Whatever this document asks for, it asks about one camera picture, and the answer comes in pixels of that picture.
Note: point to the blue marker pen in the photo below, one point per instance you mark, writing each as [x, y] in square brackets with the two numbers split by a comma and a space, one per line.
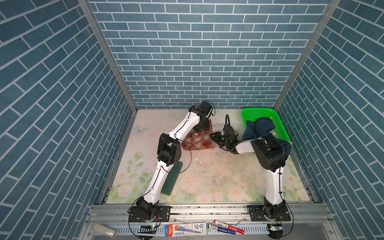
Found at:
[219, 229]

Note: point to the grey white small device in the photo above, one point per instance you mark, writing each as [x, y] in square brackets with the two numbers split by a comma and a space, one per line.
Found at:
[103, 230]

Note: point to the yellow floral skirt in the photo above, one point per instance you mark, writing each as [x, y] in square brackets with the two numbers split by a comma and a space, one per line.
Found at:
[273, 133]

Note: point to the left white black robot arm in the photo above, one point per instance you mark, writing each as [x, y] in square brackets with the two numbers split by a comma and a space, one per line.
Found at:
[169, 153]

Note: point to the red plaid skirt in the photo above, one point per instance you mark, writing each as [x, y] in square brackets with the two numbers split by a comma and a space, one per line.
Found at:
[195, 141]

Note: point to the dark blue denim skirt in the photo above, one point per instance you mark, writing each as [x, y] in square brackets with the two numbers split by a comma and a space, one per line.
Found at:
[263, 127]

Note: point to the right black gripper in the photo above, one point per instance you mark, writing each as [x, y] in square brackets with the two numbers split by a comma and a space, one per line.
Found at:
[218, 135]

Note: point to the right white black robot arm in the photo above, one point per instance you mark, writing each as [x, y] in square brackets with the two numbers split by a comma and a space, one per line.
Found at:
[272, 157]

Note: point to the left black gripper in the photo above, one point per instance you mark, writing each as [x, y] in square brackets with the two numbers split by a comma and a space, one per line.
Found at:
[207, 126]

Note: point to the green plastic basket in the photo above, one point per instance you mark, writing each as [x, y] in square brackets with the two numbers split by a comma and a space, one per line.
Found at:
[253, 114]

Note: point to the dark green rectangular board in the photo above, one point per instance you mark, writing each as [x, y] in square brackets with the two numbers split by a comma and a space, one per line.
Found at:
[171, 179]

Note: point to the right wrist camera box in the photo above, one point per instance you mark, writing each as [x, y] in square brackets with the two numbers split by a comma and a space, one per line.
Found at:
[229, 132]

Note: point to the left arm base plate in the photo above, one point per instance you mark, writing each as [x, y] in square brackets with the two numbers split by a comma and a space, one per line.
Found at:
[160, 213]

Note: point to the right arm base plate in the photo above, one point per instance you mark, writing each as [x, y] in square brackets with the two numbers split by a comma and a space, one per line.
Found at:
[260, 213]

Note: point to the aluminium front rail frame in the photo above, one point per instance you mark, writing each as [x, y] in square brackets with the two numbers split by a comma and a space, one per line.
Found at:
[309, 221]

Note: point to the marker package box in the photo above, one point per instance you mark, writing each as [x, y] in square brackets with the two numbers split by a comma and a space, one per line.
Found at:
[190, 229]

